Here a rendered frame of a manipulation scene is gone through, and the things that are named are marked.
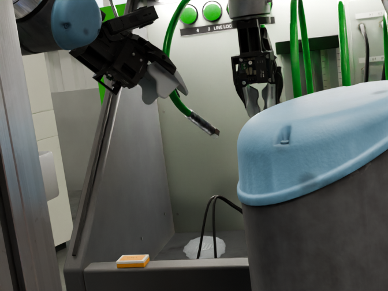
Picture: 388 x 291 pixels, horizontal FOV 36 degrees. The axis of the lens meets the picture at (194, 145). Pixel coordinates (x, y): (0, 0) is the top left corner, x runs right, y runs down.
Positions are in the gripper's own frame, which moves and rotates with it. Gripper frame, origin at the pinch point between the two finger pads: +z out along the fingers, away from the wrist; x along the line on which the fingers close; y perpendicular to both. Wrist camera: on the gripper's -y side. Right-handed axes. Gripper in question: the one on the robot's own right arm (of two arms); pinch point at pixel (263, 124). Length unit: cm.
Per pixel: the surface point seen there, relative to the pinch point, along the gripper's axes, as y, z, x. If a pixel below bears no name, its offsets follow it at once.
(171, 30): 9.9, -19.7, -13.0
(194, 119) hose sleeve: 6.8, -3.0, -11.6
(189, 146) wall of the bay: -30.9, 8.5, -24.1
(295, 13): 6.0, -19.8, 8.4
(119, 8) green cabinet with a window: -270, -45, -128
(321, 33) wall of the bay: -30.9, -15.5, 11.1
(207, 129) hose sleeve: 3.5, -0.5, -10.2
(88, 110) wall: -421, 35, -231
